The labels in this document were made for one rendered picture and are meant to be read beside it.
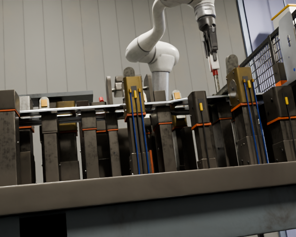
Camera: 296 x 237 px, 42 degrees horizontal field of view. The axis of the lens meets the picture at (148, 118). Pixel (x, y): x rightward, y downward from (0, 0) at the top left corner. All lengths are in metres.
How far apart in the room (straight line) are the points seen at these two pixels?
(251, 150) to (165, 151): 0.30
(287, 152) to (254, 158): 0.12
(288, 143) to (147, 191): 0.75
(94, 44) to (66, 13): 0.45
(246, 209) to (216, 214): 0.06
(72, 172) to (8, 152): 0.37
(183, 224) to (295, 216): 0.22
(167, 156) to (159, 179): 0.70
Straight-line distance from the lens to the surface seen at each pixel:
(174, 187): 0.63
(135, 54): 2.15
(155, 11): 1.82
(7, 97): 1.20
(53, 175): 1.29
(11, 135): 1.17
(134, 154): 1.14
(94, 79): 4.13
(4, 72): 4.10
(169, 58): 2.23
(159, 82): 2.21
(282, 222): 0.77
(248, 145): 1.21
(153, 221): 0.65
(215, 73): 1.65
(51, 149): 1.30
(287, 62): 1.67
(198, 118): 1.21
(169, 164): 1.32
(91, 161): 1.29
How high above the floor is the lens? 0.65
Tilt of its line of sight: 13 degrees up
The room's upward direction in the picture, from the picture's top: 7 degrees counter-clockwise
